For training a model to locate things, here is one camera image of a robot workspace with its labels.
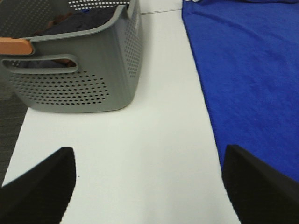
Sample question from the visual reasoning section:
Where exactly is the blue microfibre towel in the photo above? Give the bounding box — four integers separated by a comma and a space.
182, 0, 299, 181

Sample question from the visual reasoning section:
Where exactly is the brown cloth in basket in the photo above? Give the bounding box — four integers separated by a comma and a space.
34, 13, 76, 68

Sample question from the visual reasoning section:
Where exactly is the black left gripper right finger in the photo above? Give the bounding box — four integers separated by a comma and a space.
221, 145, 299, 224

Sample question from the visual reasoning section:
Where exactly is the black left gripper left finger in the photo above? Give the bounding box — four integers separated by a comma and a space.
0, 147, 76, 224

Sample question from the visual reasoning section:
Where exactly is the dark grey cloth in basket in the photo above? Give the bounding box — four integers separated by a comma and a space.
19, 6, 116, 69

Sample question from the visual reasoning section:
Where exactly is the grey perforated plastic basket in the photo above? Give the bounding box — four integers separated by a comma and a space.
0, 0, 143, 113

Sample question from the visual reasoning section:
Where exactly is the orange wooden handle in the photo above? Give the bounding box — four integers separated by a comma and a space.
0, 37, 33, 55

